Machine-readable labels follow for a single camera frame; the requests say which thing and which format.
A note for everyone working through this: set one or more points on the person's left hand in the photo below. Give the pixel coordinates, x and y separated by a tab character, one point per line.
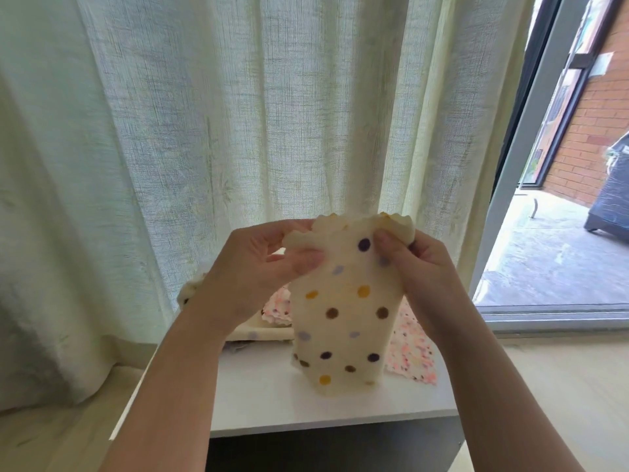
246	280

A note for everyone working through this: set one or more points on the person's right hand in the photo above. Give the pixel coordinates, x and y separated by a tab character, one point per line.
428	285

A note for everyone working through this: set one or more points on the pink floral cloths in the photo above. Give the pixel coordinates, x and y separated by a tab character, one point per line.
411	354

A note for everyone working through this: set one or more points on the person's left forearm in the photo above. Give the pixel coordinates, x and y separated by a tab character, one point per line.
167	403

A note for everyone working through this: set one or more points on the person's right forearm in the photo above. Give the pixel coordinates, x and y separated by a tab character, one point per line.
511	403

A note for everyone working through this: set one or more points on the white table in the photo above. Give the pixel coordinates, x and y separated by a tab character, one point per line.
255	398

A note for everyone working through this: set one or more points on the white linen curtain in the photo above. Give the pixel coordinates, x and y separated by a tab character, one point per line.
246	103

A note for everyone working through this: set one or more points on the dark blue tarpaulin cover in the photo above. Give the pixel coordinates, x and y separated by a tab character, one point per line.
611	196

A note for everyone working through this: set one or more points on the white sliding door frame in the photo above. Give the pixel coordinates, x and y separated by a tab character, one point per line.
511	152

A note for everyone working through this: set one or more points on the dark balcony window frame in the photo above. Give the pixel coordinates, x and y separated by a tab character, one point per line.
565	103

